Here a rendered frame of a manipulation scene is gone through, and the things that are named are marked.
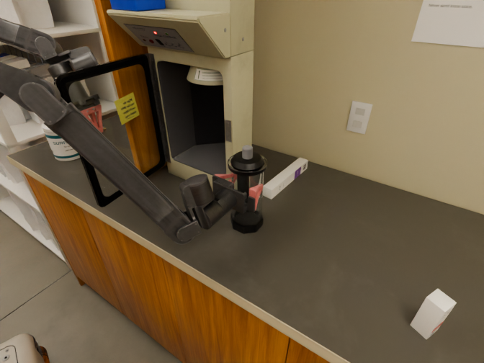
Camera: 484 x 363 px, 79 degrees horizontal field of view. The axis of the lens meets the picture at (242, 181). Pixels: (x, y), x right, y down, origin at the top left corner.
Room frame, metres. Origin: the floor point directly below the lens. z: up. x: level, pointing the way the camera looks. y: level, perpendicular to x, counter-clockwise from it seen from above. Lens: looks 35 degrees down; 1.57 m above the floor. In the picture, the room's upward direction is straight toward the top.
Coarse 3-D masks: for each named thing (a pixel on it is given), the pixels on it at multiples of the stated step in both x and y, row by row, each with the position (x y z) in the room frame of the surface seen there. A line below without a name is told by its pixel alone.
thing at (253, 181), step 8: (264, 160) 0.70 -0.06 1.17; (232, 168) 0.66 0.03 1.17; (232, 176) 0.67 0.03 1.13; (240, 176) 0.65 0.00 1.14; (248, 176) 0.64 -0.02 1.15; (256, 176) 0.65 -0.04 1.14; (240, 184) 0.65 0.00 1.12; (248, 184) 0.64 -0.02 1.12; (256, 184) 0.65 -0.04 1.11; (248, 192) 0.64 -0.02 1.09; (256, 208) 0.65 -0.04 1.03; (232, 216) 0.68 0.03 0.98; (240, 216) 0.65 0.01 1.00; (248, 216) 0.64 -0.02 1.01; (256, 216) 0.65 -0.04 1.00; (240, 224) 0.65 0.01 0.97; (248, 224) 0.64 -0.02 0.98
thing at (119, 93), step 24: (120, 72) 0.86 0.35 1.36; (144, 72) 0.94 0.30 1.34; (72, 96) 0.72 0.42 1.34; (96, 96) 0.78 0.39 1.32; (120, 96) 0.85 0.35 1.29; (144, 96) 0.92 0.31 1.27; (96, 120) 0.76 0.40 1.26; (120, 120) 0.83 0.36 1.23; (144, 120) 0.91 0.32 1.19; (120, 144) 0.81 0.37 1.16; (144, 144) 0.89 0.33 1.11; (144, 168) 0.87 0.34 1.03
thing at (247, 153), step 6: (246, 150) 0.68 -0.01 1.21; (252, 150) 0.68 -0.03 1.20; (234, 156) 0.69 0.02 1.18; (240, 156) 0.69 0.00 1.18; (246, 156) 0.68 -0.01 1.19; (252, 156) 0.69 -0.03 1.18; (258, 156) 0.69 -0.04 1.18; (234, 162) 0.67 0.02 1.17; (240, 162) 0.66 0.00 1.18; (246, 162) 0.66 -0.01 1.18; (252, 162) 0.66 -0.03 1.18; (258, 162) 0.66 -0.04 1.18; (240, 168) 0.65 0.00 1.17; (246, 168) 0.65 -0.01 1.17; (252, 168) 0.65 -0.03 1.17; (258, 168) 0.65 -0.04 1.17
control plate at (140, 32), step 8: (128, 24) 0.88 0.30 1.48; (136, 32) 0.89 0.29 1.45; (144, 32) 0.87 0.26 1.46; (152, 32) 0.85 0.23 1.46; (160, 32) 0.83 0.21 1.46; (168, 32) 0.81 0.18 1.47; (176, 32) 0.79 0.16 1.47; (160, 40) 0.87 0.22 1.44; (168, 40) 0.84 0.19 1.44; (176, 40) 0.82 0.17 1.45; (176, 48) 0.86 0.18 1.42; (184, 48) 0.84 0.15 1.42
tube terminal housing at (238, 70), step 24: (168, 0) 0.92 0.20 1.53; (192, 0) 0.87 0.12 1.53; (216, 0) 0.83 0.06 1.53; (240, 0) 0.84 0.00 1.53; (240, 24) 0.84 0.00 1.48; (240, 48) 0.84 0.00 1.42; (240, 72) 0.84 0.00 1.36; (240, 96) 0.84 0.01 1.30; (240, 120) 0.84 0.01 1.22; (168, 144) 0.97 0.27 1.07; (240, 144) 0.84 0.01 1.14; (168, 168) 0.98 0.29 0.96; (192, 168) 0.91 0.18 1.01
